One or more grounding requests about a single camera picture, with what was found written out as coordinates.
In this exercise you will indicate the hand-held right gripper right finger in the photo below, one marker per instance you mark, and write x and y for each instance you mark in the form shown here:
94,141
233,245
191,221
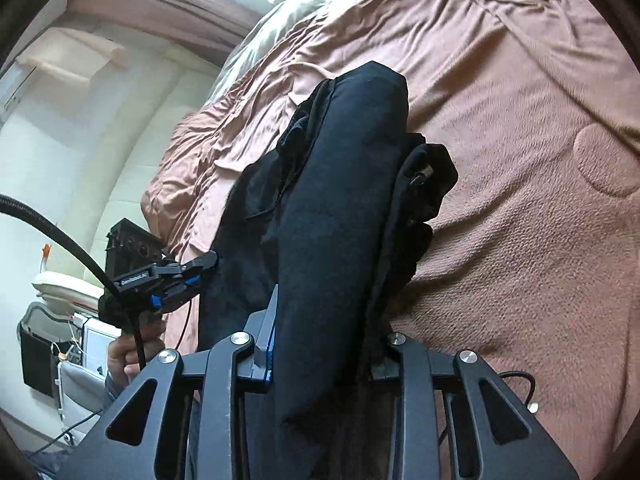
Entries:
415,375

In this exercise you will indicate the person's left hand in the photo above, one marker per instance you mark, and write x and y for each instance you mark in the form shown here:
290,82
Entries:
125,355

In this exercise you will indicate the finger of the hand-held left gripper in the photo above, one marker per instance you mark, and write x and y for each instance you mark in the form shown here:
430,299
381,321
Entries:
175,297
200,265

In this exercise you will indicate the black pants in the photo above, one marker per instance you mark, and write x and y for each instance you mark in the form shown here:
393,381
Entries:
340,210

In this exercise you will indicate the beige bed sheet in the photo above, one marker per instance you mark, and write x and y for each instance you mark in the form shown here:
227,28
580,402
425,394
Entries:
280,35

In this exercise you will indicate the white box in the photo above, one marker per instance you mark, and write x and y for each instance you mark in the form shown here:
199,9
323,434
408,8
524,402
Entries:
97,345

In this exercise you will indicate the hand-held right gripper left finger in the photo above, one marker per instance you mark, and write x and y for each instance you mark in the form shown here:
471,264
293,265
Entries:
271,345

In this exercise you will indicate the brown blanket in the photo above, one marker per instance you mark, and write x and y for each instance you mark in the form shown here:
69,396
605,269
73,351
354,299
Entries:
525,210

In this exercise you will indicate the person's left forearm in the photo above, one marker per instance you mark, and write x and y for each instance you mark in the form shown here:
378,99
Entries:
114,391

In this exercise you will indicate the beige wall shelf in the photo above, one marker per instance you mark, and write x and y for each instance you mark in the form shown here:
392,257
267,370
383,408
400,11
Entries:
70,55

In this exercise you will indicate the white plastic seat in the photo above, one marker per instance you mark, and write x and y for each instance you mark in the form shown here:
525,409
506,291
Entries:
60,285

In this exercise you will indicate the black bag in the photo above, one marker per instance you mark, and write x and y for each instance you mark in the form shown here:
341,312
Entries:
37,350

